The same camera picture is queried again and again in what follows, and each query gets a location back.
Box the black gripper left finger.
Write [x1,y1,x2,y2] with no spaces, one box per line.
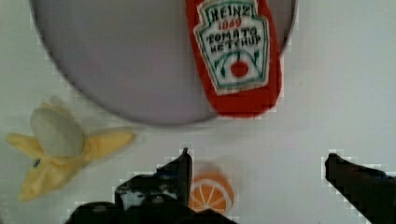
[64,148,237,224]

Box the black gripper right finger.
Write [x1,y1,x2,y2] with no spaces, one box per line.
[325,153,396,224]

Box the red plush ketchup bottle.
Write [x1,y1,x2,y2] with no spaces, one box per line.
[185,0,282,119]

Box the lavender round plate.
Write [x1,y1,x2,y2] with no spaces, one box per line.
[28,0,298,126]

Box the orange slice toy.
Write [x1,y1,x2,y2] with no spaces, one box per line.
[189,172,234,215]

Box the yellow plush peeled banana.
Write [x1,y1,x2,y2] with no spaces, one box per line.
[6,103,135,202]

